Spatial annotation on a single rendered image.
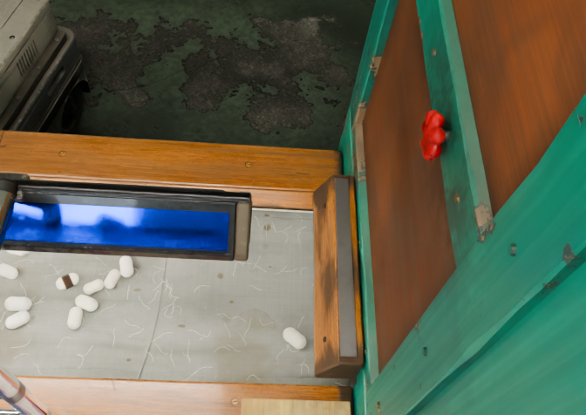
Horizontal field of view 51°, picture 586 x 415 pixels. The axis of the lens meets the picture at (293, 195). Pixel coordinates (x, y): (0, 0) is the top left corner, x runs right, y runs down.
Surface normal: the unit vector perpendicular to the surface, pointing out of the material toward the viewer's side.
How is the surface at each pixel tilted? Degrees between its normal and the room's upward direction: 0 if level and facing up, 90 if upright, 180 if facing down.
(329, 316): 66
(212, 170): 0
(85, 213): 58
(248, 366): 0
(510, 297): 90
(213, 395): 0
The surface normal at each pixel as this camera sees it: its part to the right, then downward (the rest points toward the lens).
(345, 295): 0.09, -0.53
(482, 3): -1.00, -0.06
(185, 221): 0.04, 0.43
